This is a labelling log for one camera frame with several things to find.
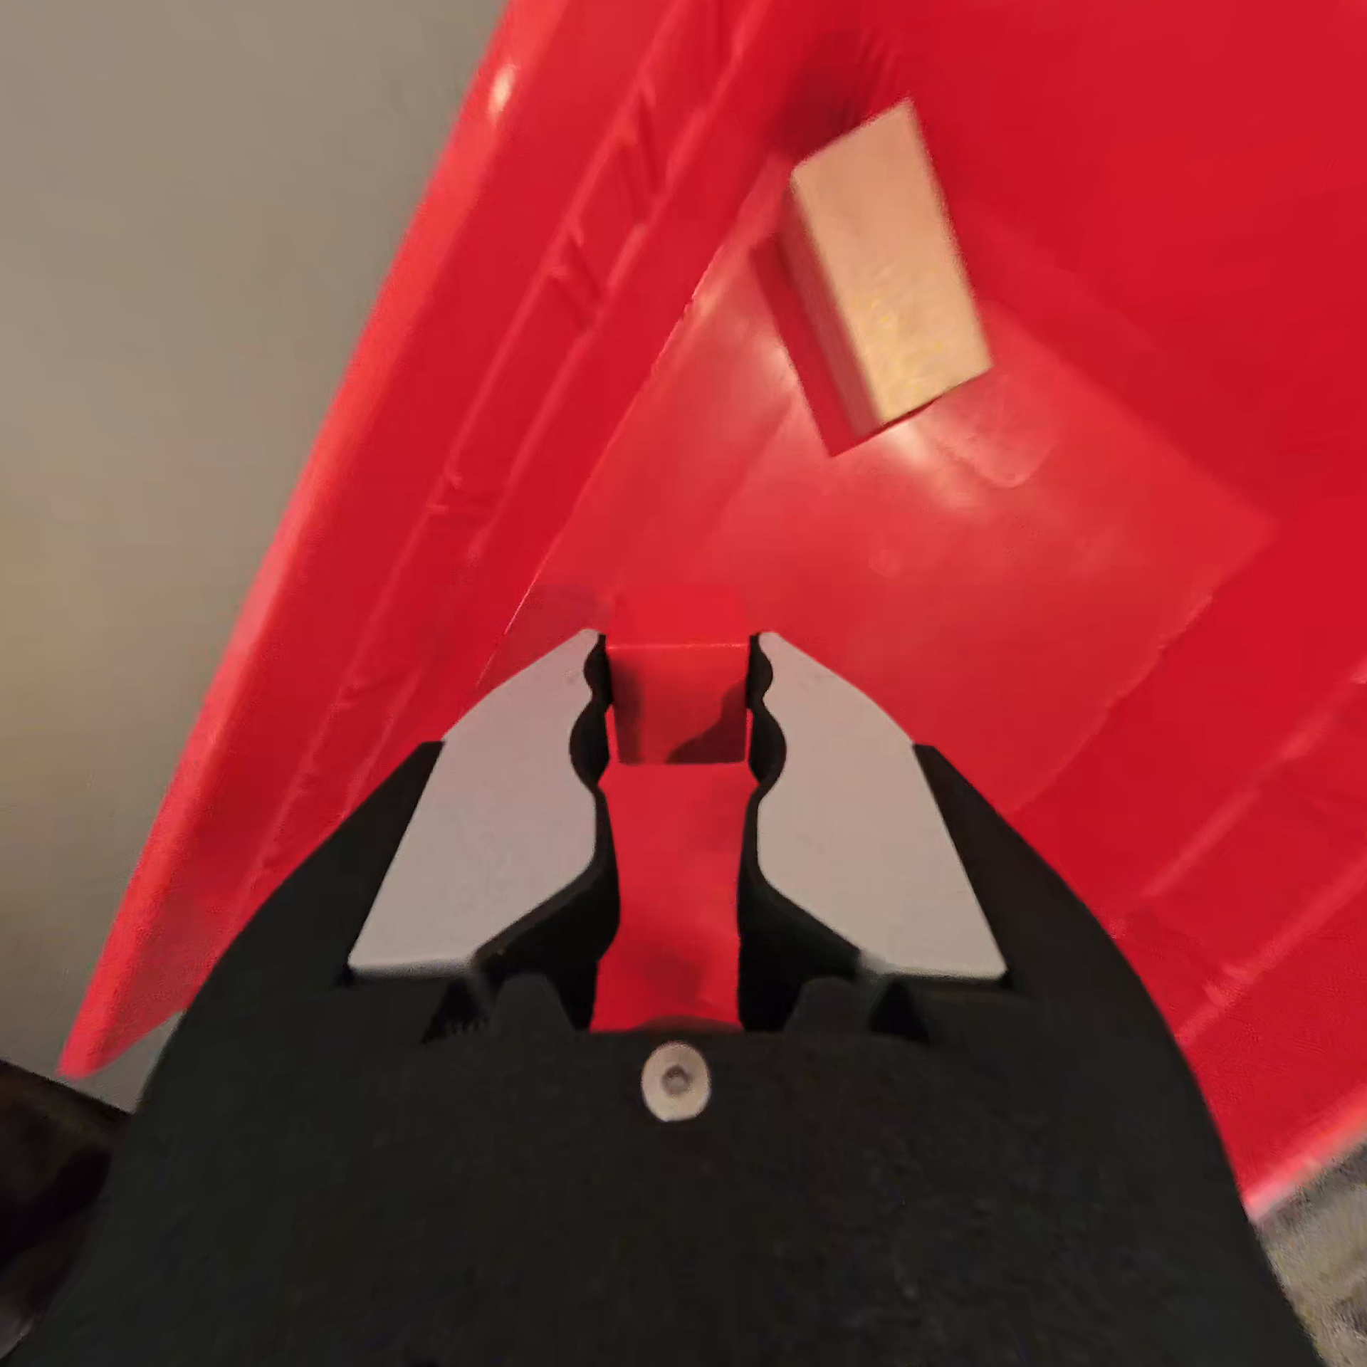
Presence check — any red wooden block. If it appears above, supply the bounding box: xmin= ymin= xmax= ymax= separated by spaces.
xmin=604 ymin=593 xmax=758 ymax=770

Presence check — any grey desk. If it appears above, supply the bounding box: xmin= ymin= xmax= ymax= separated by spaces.
xmin=0 ymin=0 xmax=514 ymax=1112

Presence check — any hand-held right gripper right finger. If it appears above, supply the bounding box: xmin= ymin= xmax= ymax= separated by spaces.
xmin=737 ymin=632 xmax=1006 ymax=988

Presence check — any red plastic bin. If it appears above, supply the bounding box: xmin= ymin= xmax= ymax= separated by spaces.
xmin=59 ymin=0 xmax=1367 ymax=1220

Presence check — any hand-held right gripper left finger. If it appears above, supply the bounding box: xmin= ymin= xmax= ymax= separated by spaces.
xmin=347 ymin=632 xmax=622 ymax=988

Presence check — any natural wood block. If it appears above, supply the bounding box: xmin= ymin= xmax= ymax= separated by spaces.
xmin=770 ymin=97 xmax=994 ymax=446

